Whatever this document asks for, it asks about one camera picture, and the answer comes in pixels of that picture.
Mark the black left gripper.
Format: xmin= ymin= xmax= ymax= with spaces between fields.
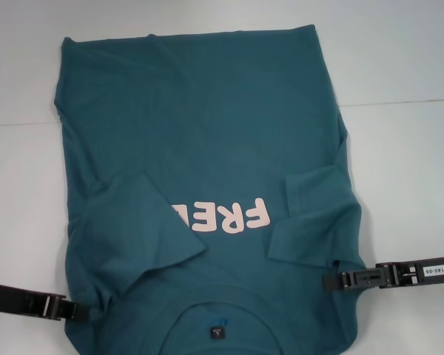
xmin=0 ymin=281 xmax=94 ymax=323

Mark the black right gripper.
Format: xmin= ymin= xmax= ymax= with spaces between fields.
xmin=322 ymin=254 xmax=444 ymax=292

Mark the teal blue printed t-shirt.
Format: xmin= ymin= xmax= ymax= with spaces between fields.
xmin=54 ymin=24 xmax=371 ymax=355

